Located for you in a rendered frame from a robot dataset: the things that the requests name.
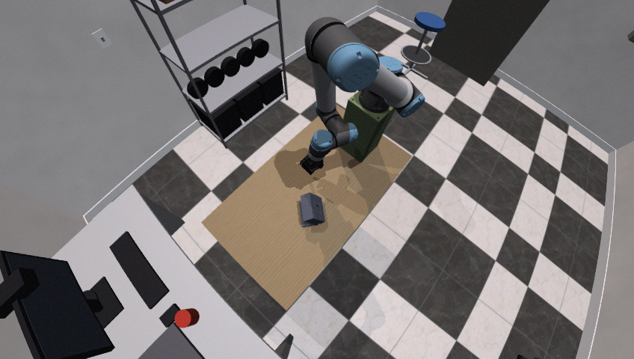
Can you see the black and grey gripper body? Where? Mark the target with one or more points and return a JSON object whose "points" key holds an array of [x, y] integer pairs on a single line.
{"points": [[310, 167]]}

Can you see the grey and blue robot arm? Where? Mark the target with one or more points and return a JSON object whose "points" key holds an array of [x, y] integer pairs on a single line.
{"points": [[351, 65]]}

